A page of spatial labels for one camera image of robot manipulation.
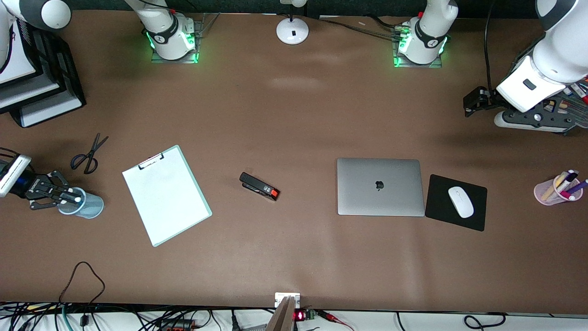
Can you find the blue marker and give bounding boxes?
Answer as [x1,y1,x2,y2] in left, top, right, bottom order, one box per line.
[59,188,84,204]

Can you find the silver laptop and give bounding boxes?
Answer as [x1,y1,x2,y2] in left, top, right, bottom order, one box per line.
[337,158,425,217]

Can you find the white marker with black cap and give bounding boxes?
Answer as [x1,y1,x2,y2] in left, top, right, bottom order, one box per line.
[557,169,579,194]

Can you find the yellow marker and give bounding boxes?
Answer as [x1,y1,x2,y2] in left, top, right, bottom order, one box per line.
[541,172,568,201]

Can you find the purple marker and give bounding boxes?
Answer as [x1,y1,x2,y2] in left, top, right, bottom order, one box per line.
[566,179,588,197]

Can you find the black scissors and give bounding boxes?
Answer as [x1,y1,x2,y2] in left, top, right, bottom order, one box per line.
[70,133,109,175]

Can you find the blue mesh pen cup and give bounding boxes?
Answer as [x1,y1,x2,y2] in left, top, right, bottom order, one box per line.
[57,187,104,219]

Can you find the pink mesh pen cup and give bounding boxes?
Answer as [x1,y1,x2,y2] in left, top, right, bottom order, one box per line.
[534,172,584,206]

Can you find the white computer mouse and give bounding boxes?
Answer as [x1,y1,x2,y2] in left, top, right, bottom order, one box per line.
[448,186,475,218]

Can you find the black mouse pad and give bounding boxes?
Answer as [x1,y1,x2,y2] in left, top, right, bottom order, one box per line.
[425,174,487,232]

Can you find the black stacked document tray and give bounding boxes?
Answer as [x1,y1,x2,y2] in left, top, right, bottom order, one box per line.
[0,18,87,128]

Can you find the teal clipboard with white paper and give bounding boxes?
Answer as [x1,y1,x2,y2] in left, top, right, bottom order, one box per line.
[122,145,213,247]

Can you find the black and orange power strip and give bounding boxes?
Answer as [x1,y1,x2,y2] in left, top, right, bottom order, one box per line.
[158,320,196,331]

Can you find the white round stand base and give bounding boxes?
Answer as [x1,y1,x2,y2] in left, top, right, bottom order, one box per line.
[276,0,309,46]

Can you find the black stapler with red tip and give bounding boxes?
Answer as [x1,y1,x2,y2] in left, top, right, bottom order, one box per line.
[239,172,280,201]

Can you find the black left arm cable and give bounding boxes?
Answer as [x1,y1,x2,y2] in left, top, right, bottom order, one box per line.
[483,0,497,91]

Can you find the clear arm base plate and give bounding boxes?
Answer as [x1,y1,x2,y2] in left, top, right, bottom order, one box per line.
[151,13,220,64]
[392,25,444,69]

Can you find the brown looped cable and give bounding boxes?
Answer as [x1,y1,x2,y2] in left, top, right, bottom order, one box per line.
[59,261,106,305]

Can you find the green cable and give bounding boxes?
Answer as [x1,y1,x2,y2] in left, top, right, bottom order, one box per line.
[61,303,75,331]

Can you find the black table cable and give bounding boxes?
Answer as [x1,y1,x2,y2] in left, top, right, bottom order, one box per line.
[317,15,405,42]

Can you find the black coiled cable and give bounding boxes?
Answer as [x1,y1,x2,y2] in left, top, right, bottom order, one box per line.
[463,313,507,330]

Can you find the red wire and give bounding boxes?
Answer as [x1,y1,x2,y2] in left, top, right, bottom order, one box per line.
[317,310,355,331]

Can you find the grey camera mount bar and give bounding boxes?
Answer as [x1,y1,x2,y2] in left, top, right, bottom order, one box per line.
[266,297,296,331]

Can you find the white mount plate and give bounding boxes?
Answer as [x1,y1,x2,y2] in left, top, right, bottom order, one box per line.
[275,292,301,308]

